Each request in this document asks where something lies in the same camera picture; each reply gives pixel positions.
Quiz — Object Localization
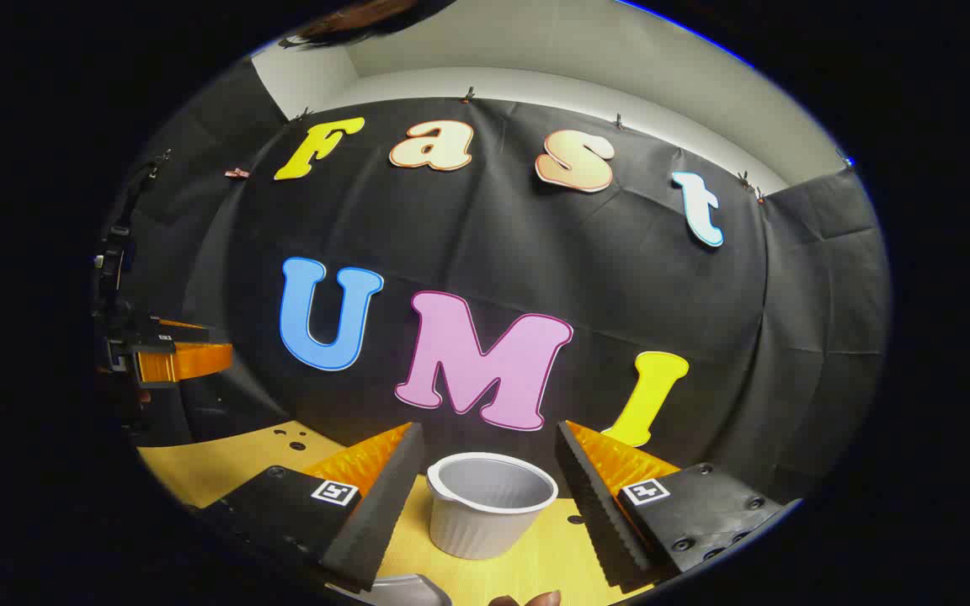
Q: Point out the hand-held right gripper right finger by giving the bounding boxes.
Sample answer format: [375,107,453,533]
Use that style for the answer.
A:
[554,419,787,590]

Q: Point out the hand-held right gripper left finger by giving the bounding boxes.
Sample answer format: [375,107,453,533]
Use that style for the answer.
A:
[197,421,427,593]

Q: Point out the grey dustpan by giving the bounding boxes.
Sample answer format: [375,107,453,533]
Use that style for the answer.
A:
[371,574,452,606]

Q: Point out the white ribbed garbage bin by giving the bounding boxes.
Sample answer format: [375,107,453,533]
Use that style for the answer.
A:
[426,452,560,561]

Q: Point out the wooden desktop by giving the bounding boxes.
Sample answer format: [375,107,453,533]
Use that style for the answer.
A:
[138,419,663,606]

